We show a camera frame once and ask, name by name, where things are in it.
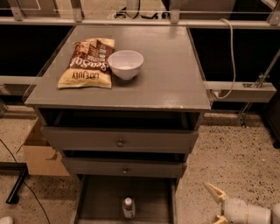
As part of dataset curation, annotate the round brass middle knob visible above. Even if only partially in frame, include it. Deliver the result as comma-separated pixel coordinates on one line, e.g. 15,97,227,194
122,167,128,174

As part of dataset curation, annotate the brown yellow chips bag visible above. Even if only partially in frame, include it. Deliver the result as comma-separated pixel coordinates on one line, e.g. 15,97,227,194
58,38,115,88

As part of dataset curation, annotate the round brass top knob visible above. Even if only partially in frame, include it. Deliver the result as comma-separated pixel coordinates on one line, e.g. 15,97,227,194
116,139,124,147

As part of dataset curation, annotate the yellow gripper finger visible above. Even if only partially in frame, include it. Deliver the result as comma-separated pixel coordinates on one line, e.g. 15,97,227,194
212,215,229,224
204,183,228,204

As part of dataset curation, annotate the cardboard box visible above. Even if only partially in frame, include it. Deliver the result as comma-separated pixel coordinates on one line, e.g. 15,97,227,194
22,119,69,177

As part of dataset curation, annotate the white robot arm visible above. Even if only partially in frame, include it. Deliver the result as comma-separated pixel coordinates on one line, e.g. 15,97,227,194
204,183,280,224

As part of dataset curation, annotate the round brass knob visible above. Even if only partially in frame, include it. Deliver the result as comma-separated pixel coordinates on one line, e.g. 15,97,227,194
116,139,124,147
122,167,128,174

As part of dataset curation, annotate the black metal floor bar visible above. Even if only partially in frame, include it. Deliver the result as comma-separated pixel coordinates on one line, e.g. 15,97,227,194
5,168,28,205

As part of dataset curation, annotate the grey drawer cabinet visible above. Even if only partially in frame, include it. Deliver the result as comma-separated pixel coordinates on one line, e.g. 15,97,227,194
26,25,210,224

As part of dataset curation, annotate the grey bottom drawer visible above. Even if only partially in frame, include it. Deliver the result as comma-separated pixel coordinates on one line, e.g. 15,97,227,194
70,176,178,224

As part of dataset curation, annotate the white cable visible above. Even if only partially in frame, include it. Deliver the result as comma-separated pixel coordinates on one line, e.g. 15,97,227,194
213,17,237,101

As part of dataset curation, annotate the white shoe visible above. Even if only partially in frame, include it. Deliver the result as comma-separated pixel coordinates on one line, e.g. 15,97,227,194
0,216,14,224

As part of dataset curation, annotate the white bowl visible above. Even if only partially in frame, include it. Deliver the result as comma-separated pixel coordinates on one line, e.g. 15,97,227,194
108,50,144,80

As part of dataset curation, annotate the grey top drawer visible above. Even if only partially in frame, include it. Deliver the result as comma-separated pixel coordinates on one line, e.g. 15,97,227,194
41,126,198,153

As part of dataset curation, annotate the grey metal rail frame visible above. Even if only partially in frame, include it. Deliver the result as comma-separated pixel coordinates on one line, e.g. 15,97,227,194
1,0,278,113

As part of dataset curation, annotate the grey drawer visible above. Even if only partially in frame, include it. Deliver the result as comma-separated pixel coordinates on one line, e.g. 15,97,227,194
41,126,198,153
70,176,178,224
61,157,185,179

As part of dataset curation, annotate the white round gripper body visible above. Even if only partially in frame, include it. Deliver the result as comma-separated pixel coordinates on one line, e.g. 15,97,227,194
222,198,271,224

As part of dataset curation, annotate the clear plastic water bottle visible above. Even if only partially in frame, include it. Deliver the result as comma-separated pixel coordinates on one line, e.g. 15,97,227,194
122,197,136,219

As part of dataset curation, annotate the black floor cable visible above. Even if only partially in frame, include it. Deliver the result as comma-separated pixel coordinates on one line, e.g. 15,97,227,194
0,138,51,224

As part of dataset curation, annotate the grey middle drawer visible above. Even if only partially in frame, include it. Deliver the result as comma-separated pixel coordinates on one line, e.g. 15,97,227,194
61,157,185,179

